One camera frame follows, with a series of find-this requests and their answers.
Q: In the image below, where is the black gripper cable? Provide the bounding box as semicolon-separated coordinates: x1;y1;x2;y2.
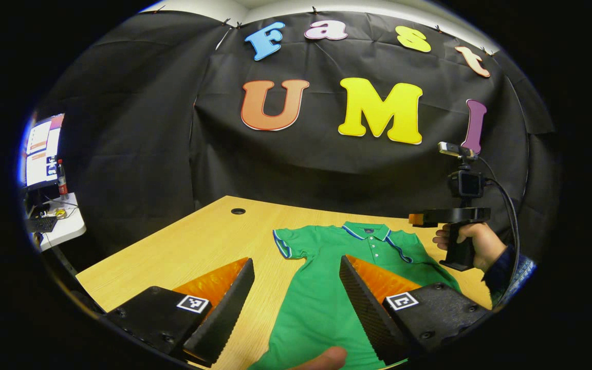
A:
477;154;521;288

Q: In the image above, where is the black backdrop cloth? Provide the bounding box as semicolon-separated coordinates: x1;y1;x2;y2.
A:
34;9;559;273

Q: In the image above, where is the computer monitor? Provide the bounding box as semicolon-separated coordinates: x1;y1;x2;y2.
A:
22;114;65;189

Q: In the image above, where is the black keyboard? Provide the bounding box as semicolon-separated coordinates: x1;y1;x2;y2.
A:
25;216;59;234

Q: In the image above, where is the green T-shirt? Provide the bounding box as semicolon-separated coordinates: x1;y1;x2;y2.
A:
247;221;464;370

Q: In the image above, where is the red bottle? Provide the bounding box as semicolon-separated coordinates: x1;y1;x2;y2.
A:
57;159;69;201

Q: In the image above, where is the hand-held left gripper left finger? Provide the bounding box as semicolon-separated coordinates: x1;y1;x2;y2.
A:
102;257;256;368

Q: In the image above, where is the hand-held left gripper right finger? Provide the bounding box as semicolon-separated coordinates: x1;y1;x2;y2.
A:
339;254;493;366

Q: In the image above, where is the person's blue clothing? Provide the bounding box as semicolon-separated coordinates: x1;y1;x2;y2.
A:
491;254;537;309

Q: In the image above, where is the white side table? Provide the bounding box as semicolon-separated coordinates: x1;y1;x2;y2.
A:
29;193;87;252

